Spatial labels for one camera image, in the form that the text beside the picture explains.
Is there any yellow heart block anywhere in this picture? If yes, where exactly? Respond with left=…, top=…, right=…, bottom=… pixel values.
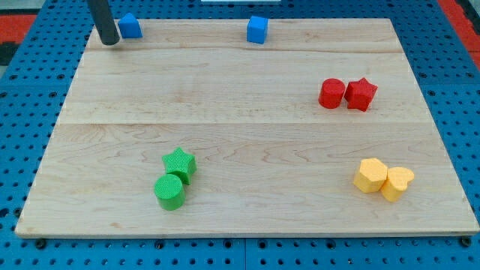
left=380, top=166, right=415, bottom=203

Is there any red cylinder block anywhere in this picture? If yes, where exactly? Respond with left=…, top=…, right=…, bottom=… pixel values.
left=318, top=78, right=346, bottom=109

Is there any blue triangle block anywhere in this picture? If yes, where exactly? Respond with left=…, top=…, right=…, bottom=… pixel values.
left=118, top=13, right=143, bottom=39

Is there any green star block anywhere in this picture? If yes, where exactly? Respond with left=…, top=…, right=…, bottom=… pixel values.
left=162, top=147, right=197, bottom=185

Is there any blue cube block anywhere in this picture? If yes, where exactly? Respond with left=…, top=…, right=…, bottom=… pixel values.
left=246, top=16, right=269, bottom=44

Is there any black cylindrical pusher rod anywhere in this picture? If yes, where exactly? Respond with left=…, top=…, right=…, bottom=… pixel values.
left=87, top=0, right=120, bottom=46

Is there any red star block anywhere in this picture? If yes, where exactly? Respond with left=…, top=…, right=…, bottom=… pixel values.
left=344, top=78, right=378, bottom=112

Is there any light wooden board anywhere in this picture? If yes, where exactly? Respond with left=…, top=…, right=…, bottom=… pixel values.
left=16, top=19, right=479, bottom=239

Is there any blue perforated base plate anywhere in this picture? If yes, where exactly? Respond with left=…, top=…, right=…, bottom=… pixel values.
left=1, top=1, right=479, bottom=269

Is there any yellow hexagon block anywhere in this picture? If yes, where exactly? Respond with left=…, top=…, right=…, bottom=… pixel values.
left=352, top=157, right=388, bottom=193

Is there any green cylinder block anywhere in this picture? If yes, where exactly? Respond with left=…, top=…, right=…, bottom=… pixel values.
left=154, top=174, right=185, bottom=211

